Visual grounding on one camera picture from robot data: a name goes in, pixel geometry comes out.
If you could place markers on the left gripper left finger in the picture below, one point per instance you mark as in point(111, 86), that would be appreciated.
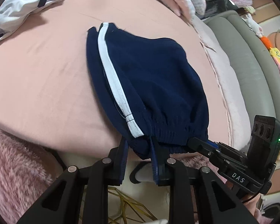
point(118, 156)

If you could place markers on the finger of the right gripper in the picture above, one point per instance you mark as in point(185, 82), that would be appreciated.
point(207, 149)

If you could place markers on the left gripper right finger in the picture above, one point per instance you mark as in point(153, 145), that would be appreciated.
point(159, 155)

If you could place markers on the navy shorts with white stripe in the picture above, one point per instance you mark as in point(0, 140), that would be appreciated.
point(147, 89)

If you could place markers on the light pink bed pad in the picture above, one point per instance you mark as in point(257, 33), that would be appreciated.
point(237, 116)

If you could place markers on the pink fluffy blanket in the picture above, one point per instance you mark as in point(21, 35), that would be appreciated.
point(26, 171)

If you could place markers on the pink bed sheet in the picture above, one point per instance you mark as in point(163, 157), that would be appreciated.
point(45, 92)

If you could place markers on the yellow plush toy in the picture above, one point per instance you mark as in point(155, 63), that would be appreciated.
point(275, 53)

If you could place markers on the white rabbit plush toy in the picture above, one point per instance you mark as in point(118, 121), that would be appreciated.
point(256, 28)

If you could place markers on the gold wire basket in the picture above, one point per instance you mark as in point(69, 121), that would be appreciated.
point(129, 209)

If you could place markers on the tracker camera box on gripper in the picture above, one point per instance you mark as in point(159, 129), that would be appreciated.
point(264, 147)

